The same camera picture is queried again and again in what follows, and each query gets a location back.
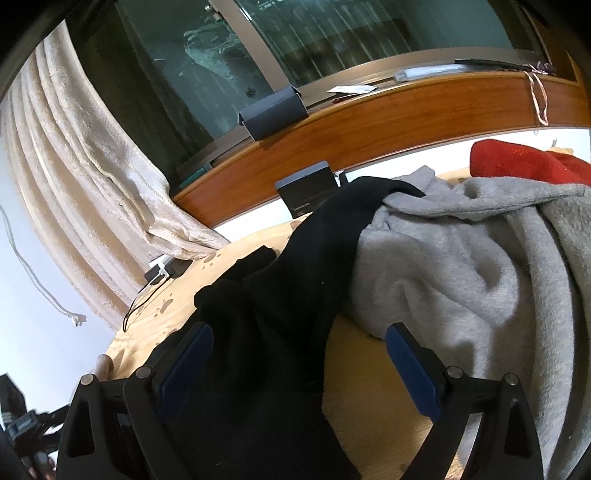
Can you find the black sweater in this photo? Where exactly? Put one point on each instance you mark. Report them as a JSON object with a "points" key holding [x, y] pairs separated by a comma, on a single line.
{"points": [[277, 300]]}

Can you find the white paper tag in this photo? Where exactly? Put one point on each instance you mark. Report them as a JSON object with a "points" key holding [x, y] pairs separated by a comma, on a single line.
{"points": [[351, 89]]}

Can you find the glass window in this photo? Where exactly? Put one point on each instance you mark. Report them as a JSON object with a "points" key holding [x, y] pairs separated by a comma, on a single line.
{"points": [[323, 41]]}

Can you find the clear plastic tube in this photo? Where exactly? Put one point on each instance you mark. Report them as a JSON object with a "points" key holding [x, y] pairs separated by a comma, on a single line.
{"points": [[429, 73]]}

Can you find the wooden window sill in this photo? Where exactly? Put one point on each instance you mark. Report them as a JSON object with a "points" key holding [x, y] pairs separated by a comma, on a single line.
{"points": [[369, 129]]}

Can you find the teal book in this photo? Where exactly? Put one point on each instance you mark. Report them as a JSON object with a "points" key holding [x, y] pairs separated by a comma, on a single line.
{"points": [[196, 175]]}

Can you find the cream curtain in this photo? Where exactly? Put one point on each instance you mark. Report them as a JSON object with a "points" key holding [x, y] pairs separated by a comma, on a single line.
{"points": [[78, 175]]}

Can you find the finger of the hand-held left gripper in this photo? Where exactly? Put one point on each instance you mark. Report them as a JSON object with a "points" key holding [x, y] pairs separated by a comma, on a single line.
{"points": [[51, 420]]}

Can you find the grey fleece sweatshirt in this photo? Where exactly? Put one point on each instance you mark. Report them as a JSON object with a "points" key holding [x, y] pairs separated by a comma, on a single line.
{"points": [[461, 277]]}

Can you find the black stick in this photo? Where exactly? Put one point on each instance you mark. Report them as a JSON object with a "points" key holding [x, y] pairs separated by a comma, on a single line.
{"points": [[489, 63]]}

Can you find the person's left hand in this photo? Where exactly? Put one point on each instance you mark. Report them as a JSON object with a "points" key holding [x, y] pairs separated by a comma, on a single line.
{"points": [[41, 466]]}

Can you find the paw print blanket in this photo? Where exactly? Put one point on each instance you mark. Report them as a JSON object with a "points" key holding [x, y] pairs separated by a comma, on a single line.
{"points": [[369, 415]]}

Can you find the dark grey box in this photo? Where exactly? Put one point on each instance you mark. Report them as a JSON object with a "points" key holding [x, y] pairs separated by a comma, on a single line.
{"points": [[272, 113]]}

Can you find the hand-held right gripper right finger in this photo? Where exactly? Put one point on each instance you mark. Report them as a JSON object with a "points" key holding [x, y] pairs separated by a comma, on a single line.
{"points": [[415, 374]]}

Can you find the small black plug adapter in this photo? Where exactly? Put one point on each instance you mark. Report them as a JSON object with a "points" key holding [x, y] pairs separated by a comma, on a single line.
{"points": [[152, 276]]}

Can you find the red garment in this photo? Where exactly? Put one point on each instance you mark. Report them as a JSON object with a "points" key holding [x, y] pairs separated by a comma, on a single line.
{"points": [[521, 164]]}

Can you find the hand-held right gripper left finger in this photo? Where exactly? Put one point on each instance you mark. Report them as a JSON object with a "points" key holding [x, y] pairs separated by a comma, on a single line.
{"points": [[184, 369]]}

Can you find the black box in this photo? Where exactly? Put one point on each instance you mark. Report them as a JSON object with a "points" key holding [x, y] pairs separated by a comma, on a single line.
{"points": [[304, 194]]}

